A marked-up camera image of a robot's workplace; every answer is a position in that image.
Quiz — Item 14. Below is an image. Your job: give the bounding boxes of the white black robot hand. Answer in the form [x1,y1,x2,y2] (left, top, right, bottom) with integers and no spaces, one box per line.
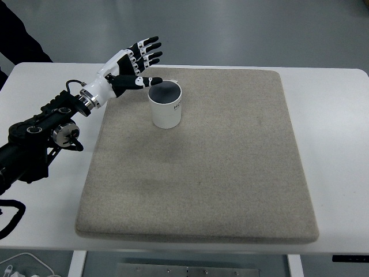
[79,36,163,108]

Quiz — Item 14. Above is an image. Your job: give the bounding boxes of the white ribbed cup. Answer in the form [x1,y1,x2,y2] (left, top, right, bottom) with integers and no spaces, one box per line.
[148,80,182,129]

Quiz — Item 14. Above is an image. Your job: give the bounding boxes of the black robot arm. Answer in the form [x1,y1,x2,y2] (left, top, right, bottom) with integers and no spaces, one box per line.
[1,36,163,193]

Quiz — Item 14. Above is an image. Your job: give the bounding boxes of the left bystander in black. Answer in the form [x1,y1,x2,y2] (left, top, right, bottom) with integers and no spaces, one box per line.
[0,4,54,84]

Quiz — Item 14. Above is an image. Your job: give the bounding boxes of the metal plate under table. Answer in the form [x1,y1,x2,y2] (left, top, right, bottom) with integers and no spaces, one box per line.
[115,263,260,277]

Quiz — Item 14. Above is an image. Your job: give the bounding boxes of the black desk control panel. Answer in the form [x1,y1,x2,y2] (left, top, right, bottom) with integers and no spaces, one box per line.
[332,255,369,263]

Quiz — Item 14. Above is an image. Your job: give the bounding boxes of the black sleeved arm cable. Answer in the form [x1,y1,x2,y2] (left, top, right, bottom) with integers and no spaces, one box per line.
[0,199,27,240]

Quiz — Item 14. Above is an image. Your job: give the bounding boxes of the white cable on floor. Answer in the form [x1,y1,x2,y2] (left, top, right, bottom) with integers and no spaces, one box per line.
[0,252,56,277]

